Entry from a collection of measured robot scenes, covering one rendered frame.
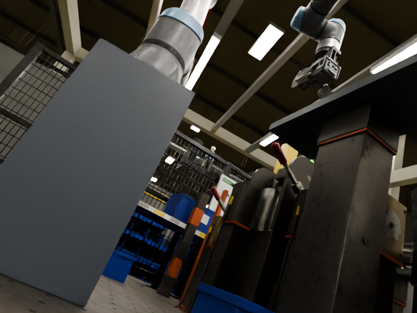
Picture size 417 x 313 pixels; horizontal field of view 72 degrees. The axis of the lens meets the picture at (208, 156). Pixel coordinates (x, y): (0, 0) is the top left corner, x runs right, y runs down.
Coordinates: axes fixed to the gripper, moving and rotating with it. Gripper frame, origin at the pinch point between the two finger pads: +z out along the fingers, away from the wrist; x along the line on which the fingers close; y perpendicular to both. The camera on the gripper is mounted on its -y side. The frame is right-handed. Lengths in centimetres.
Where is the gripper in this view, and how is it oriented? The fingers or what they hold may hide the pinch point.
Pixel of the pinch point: (306, 102)
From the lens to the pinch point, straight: 101.7
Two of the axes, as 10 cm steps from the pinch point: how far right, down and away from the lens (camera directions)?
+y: 4.2, -2.0, -8.9
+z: -3.9, 8.5, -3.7
